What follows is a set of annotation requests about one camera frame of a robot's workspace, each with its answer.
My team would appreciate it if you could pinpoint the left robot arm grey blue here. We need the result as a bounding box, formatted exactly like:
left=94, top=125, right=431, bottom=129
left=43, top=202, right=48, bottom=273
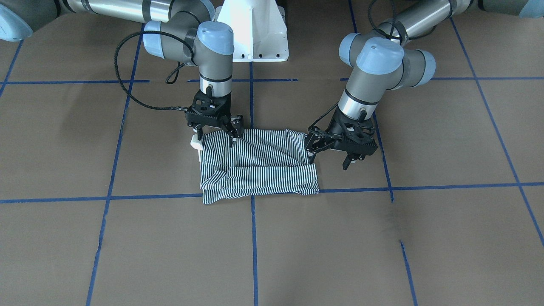
left=304, top=0, right=472, bottom=170

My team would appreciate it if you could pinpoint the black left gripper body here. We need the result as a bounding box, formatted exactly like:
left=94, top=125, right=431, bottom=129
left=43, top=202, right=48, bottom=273
left=307, top=106, right=378, bottom=156

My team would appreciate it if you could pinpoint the brown paper table cover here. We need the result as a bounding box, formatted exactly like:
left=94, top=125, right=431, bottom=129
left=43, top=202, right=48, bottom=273
left=0, top=6, right=544, bottom=306

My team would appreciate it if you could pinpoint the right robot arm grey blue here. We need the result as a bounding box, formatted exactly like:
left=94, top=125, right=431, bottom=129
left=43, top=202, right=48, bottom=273
left=0, top=0, right=244, bottom=142

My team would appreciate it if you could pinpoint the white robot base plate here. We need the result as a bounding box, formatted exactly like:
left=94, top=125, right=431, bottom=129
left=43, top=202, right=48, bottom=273
left=214, top=0, right=289, bottom=62

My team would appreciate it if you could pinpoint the navy white striped polo shirt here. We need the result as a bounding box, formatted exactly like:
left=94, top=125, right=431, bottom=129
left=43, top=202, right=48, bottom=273
left=200, top=129, right=320, bottom=205

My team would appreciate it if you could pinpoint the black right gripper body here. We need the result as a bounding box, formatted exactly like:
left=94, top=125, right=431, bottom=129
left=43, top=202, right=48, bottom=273
left=185, top=87, right=233, bottom=129

